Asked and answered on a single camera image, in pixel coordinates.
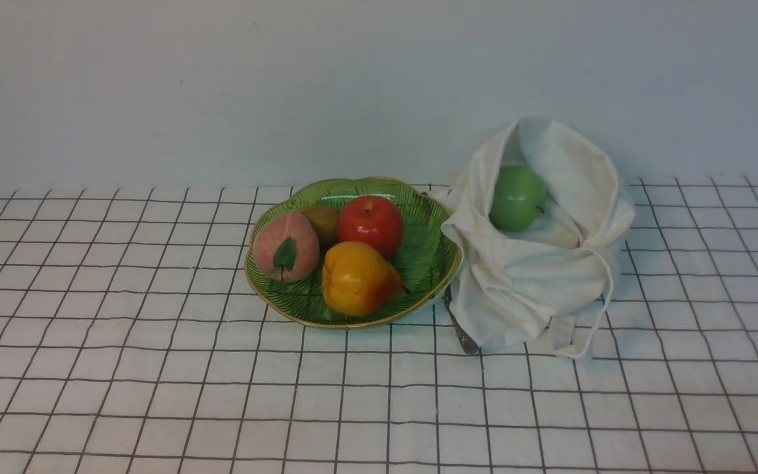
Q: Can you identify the green leaf-shaped plate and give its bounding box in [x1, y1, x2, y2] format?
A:
[244, 176, 461, 329]

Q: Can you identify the green apple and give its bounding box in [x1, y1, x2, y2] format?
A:
[488, 165, 547, 233]

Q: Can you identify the yellow-orange pear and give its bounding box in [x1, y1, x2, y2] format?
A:
[321, 241, 403, 317]

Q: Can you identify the white grid tablecloth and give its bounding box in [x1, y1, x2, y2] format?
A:
[0, 177, 758, 473]

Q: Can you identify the red apple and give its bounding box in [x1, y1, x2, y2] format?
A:
[337, 196, 404, 260]

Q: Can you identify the white cloth bag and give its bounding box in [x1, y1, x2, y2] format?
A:
[431, 117, 636, 358]

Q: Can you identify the brown kiwi fruit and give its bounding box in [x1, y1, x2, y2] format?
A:
[300, 206, 340, 247]

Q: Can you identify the pink peach with leaf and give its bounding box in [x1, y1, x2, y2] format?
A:
[252, 212, 320, 282]

